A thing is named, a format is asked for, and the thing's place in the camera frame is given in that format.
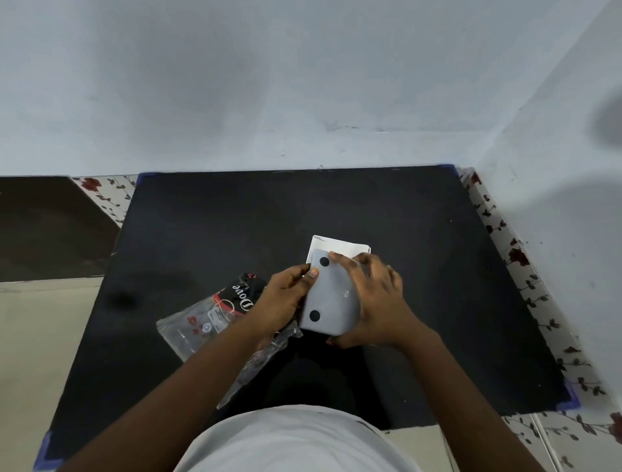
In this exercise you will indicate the open white cardboard box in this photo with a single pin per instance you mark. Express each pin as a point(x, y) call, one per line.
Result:
point(340, 245)

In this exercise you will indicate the white shirt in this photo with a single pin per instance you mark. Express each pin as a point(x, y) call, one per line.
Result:
point(291, 442)

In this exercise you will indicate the person's left forearm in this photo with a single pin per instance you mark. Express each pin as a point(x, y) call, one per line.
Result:
point(194, 389)

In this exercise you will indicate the clear printed plastic packet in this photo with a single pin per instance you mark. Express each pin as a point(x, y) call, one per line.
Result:
point(209, 326)

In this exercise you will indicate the person's left hand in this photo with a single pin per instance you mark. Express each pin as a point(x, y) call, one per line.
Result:
point(277, 301)

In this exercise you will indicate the blue tape corner piece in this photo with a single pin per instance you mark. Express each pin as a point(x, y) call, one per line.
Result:
point(451, 169)
point(44, 450)
point(145, 178)
point(572, 396)

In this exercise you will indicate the person's right forearm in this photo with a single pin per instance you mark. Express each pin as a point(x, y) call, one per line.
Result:
point(461, 403)

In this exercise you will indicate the person's left thumb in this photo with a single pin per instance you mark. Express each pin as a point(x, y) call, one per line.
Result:
point(305, 278)

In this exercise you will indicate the floral patterned white table cover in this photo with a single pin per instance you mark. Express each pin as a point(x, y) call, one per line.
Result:
point(516, 256)

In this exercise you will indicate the dark brown panel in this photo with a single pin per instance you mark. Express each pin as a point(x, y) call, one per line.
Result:
point(48, 228)

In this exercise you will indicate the person's right thumb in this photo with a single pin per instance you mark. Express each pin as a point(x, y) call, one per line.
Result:
point(342, 340)

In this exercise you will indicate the black table mat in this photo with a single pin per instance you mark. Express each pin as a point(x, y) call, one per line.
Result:
point(243, 223)

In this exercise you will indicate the person's right hand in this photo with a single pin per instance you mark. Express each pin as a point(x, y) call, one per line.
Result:
point(381, 311)

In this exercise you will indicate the grey device with black feet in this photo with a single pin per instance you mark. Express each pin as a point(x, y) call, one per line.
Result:
point(328, 301)

